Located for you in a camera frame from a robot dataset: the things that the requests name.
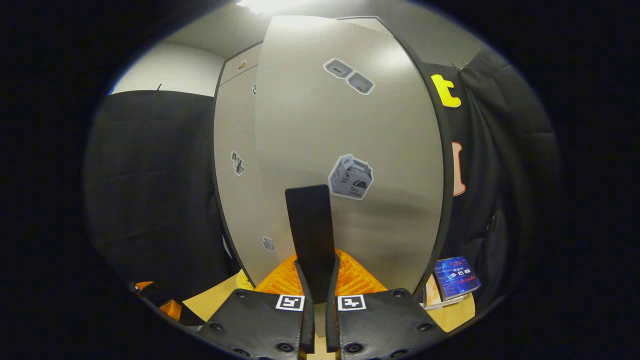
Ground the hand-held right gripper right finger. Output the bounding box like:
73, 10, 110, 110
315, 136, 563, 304
325, 250, 448, 360

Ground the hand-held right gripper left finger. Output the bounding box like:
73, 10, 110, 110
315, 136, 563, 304
197, 252, 316, 360

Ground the grey shoe cabinet door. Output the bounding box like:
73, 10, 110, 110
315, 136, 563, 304
214, 60, 281, 288
255, 15, 446, 301

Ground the grey double-door shoe cabinet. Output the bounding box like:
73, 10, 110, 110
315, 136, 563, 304
212, 15, 456, 301

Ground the yellow plush toy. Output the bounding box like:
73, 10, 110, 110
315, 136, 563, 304
235, 270, 256, 292

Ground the white book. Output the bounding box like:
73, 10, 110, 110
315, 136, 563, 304
423, 275, 469, 311

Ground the black backdrop cloth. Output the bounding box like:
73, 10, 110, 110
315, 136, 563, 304
82, 47, 563, 313

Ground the blue book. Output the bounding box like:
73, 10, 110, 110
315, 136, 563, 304
433, 256, 482, 302

